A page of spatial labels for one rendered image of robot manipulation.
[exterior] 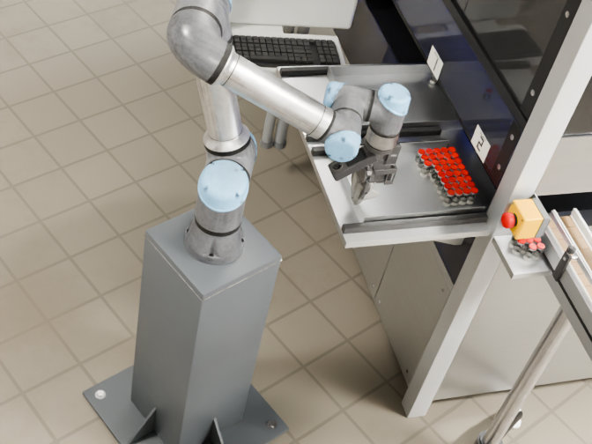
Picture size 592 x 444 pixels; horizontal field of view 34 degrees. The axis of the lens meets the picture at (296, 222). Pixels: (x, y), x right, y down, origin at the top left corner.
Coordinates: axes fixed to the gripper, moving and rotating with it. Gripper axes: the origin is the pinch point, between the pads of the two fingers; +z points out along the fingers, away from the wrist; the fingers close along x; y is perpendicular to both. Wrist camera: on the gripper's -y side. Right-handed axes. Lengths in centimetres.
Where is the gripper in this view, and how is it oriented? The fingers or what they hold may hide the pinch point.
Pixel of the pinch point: (353, 200)
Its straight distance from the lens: 245.0
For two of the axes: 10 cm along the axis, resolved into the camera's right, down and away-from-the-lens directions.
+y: 9.5, -0.7, 3.1
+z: -1.8, 6.9, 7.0
